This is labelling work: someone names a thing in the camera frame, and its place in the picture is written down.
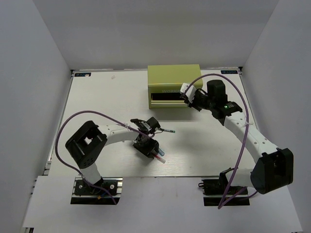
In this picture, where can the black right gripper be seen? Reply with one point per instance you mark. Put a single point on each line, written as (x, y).
(193, 104)

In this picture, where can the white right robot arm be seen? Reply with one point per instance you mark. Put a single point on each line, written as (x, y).
(274, 167)

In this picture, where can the green metal drawer chest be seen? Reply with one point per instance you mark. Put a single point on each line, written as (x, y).
(169, 78)

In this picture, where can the green capped pen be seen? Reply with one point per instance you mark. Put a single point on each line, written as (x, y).
(166, 130)

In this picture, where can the right corner label sticker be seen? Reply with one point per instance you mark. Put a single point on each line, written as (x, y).
(229, 72)

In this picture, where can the light blue pen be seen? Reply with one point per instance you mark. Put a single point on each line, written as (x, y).
(161, 152)

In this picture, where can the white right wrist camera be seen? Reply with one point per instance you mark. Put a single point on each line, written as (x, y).
(187, 92)

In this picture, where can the red pen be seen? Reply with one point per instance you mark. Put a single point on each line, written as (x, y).
(159, 158)

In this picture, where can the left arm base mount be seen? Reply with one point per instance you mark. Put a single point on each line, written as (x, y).
(83, 194)

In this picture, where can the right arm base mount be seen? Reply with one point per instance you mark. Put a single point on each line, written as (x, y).
(212, 194)

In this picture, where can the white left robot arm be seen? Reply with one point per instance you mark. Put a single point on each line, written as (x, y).
(87, 143)

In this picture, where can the green top drawer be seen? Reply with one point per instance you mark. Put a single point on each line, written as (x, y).
(166, 100)

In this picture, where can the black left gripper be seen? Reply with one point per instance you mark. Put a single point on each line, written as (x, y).
(154, 145)

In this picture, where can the corner label sticker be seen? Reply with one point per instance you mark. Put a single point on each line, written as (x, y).
(229, 72)
(83, 74)

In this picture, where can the left corner label sticker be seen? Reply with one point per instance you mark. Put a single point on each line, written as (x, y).
(83, 74)

